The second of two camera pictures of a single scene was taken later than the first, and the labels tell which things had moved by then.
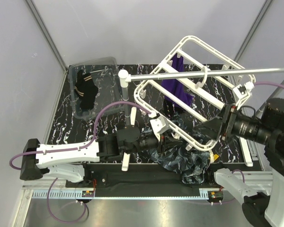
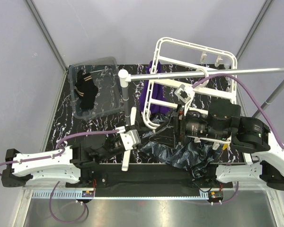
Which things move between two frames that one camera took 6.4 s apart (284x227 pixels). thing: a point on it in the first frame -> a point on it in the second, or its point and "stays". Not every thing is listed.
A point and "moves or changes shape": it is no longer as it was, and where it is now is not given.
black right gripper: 222,125 -> 176,124
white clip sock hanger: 192,89 moves or changes shape
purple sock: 173,88 -> 158,92
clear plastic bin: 94,84 stays
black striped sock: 85,89 stays
